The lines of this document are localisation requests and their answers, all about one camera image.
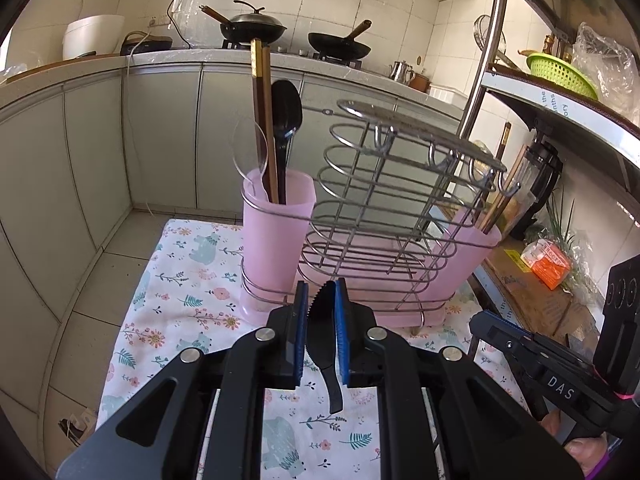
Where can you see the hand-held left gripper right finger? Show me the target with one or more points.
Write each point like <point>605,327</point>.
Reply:
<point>341,330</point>

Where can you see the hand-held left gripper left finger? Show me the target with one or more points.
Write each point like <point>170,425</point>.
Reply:
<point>300,335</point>

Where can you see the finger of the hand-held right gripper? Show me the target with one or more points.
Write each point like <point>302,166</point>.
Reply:
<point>500,330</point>

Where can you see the black plastic knife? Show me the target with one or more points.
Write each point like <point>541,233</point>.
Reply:
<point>322,340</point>

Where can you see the pink plastic utensil cup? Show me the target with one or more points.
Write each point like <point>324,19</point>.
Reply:
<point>275,250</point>
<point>465,265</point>

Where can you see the reddish brown wooden chopstick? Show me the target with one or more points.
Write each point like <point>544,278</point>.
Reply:
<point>268,110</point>

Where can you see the dark chopstick with gold band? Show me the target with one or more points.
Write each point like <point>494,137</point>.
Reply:
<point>257,90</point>

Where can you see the person's right forearm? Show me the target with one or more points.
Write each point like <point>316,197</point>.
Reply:
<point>604,467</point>

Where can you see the person's right hand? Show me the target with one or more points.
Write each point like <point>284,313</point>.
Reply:
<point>587,452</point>

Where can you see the cardboard box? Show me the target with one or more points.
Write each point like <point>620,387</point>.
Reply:
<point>535,305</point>

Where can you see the pink plastic drip tray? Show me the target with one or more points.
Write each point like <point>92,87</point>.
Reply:
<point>400,317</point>

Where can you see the orange packet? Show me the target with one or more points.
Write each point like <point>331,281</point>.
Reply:
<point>547,262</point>

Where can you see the green plant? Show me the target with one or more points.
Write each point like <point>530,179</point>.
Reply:
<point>562,232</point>

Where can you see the floral printed cloth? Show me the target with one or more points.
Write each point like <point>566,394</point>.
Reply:
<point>175,300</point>

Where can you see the black blender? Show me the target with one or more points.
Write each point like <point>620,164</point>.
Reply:
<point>542,170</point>

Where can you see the clear plastic spoon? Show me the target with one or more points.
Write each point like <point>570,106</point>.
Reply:
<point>245,150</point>

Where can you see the metal shelf unit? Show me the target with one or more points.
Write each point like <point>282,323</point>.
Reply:
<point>565,110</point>

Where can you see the black plastic spoon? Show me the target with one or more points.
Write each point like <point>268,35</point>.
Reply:
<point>286,110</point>

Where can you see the small white plug adapter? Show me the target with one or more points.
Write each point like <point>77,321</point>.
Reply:
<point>80,422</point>

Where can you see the white container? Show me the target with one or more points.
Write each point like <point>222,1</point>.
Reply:
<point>445,95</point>

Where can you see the grey kitchen cabinet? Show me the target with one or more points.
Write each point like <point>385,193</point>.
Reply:
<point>160,130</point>

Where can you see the green plastic basket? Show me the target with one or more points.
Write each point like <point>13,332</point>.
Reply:
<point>560,75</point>

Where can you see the clear plastic bag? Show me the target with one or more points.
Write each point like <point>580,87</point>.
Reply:
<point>607,65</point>

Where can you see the brown clay pot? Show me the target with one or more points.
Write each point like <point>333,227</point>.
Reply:
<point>421,82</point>

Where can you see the steel kettle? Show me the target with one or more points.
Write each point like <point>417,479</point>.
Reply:
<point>402,72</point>

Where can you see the gas stove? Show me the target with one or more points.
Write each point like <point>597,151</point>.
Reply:
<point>295,51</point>

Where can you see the black frying pan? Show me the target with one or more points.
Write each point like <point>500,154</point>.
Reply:
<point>337,45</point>

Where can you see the black wok with lid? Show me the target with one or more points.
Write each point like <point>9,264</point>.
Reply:
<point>252,27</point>

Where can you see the black electric cooker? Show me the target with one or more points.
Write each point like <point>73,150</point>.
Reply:
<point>147,44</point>

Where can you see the white rice cooker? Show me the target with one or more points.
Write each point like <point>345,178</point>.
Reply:
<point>92,35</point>

